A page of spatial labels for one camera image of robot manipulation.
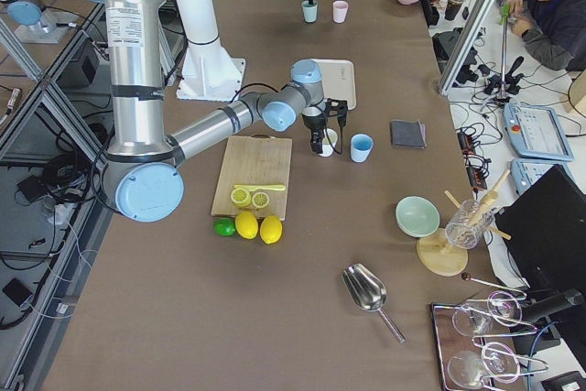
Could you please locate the cream white cup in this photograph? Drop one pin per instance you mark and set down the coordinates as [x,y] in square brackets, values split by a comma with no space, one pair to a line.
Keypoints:
[329,144]

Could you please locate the mint green cup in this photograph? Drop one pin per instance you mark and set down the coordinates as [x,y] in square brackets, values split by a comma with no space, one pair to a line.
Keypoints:
[310,10]

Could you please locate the pink cup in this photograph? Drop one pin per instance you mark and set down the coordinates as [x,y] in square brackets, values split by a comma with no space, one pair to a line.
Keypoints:
[339,11]

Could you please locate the light blue cup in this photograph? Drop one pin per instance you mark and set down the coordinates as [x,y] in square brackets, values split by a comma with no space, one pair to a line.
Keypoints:
[361,147]

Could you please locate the beige rectangular tray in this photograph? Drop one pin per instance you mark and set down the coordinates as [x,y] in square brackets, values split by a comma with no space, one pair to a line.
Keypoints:
[338,80]

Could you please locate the metal glass rack tray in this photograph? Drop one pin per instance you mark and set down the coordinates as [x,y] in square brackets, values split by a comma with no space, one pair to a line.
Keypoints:
[449,342]

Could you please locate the wooden cutting board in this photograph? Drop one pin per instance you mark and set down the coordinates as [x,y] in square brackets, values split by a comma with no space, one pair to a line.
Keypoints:
[254,160]

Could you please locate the yellow plastic knife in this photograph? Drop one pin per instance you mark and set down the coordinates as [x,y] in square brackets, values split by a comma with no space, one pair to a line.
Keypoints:
[267,187]

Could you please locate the right lemon half slice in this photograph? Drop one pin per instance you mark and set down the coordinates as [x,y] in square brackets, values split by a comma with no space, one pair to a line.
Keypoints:
[260,200]

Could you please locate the lemon half slice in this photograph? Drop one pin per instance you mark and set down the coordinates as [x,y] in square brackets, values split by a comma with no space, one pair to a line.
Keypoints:
[260,200]
[240,197]

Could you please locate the grey folded cloth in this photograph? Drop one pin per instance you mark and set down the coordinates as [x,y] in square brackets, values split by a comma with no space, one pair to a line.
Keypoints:
[411,134]

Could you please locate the left lemon half slice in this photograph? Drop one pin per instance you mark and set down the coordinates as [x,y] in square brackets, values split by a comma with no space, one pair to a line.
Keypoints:
[240,197]

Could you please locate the yellow lemon right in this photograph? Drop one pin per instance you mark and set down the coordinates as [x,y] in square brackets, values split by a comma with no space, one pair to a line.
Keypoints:
[271,229]

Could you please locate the yellow lemon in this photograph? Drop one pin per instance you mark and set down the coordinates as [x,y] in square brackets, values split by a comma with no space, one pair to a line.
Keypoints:
[246,225]
[271,229]

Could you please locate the yellow lemon left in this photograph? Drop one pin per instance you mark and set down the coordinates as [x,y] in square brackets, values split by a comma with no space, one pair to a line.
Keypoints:
[246,225]

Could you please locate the mint green bowl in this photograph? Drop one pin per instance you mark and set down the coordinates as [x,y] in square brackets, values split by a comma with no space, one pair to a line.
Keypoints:
[417,217]

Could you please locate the green lime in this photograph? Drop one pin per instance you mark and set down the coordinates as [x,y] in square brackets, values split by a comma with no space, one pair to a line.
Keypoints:
[224,226]

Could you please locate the iced coffee cup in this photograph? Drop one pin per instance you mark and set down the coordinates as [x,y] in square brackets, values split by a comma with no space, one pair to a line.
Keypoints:
[452,9]

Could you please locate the metal scoop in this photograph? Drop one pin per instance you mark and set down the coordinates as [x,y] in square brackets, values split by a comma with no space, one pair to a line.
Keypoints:
[369,294]

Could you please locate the wooden cup stand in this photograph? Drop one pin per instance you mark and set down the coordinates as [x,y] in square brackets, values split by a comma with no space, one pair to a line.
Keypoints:
[445,259]

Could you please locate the clear textured glass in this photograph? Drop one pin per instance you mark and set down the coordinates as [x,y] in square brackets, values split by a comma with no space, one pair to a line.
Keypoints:
[467,226]

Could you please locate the green tipped metal rod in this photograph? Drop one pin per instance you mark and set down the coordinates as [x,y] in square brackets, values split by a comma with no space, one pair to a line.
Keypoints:
[502,94]

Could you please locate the blue teach pendant lower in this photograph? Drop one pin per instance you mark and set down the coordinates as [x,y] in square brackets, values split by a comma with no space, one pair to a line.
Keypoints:
[525,172]

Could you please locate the blue teach pendant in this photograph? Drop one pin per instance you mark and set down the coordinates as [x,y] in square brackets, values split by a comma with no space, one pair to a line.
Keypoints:
[535,131]
[525,172]

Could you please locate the blue teach pendant upper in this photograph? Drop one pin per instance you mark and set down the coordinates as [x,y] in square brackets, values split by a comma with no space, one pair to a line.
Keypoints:
[535,131]

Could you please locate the seated person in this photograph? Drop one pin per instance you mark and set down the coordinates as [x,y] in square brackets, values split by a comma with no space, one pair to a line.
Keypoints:
[553,31]

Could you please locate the upper wine glass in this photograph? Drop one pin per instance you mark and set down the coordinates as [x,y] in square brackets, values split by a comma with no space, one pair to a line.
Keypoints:
[485,317]

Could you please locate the wine glass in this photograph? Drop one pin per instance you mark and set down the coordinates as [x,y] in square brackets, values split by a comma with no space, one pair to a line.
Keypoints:
[485,317]
[492,367]

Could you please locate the black monitor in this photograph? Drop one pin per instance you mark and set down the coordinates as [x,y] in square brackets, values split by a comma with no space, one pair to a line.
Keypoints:
[547,228]

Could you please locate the lower wine glass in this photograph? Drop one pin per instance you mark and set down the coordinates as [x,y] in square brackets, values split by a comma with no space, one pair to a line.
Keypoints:
[492,367]

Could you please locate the aluminium frame post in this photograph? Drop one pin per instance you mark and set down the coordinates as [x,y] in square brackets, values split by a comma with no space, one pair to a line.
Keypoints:
[463,45]

